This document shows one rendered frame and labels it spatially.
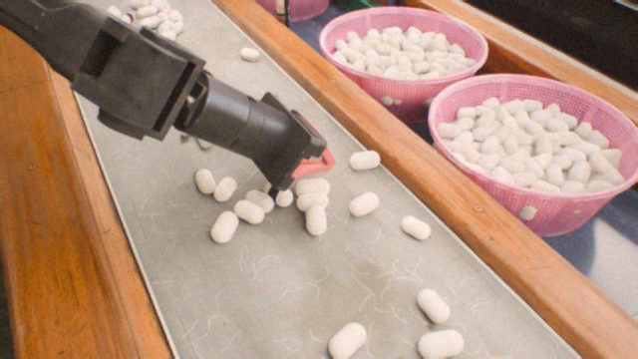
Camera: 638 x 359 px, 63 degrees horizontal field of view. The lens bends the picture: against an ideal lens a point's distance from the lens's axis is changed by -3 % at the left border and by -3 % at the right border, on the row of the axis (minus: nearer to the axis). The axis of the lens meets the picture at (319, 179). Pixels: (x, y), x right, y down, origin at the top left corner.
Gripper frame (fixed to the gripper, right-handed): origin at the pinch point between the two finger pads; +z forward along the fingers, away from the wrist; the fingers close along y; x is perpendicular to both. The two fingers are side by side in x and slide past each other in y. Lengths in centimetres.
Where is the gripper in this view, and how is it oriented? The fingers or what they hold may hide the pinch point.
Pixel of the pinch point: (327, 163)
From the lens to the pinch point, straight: 61.6
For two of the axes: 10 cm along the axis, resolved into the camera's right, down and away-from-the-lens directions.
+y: -4.9, -5.6, 6.6
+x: -5.8, 7.8, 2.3
